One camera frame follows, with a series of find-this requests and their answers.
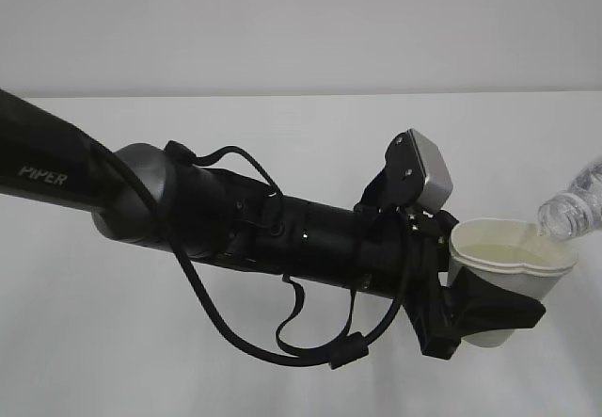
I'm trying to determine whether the clear water bottle green label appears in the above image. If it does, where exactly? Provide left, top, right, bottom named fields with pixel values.
left=537, top=156, right=601, bottom=242

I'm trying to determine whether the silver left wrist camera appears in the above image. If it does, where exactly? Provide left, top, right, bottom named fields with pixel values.
left=409, top=128, right=453, bottom=214

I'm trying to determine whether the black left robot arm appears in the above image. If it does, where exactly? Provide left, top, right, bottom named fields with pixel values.
left=1, top=92, right=546, bottom=369

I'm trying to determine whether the white paper cup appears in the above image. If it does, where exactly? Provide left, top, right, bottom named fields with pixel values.
left=447, top=217, right=579, bottom=350

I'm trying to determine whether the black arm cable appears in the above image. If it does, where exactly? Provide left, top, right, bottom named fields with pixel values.
left=88, top=139, right=420, bottom=371

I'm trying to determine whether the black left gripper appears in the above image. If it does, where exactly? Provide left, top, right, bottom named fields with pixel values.
left=354, top=132, right=546, bottom=360

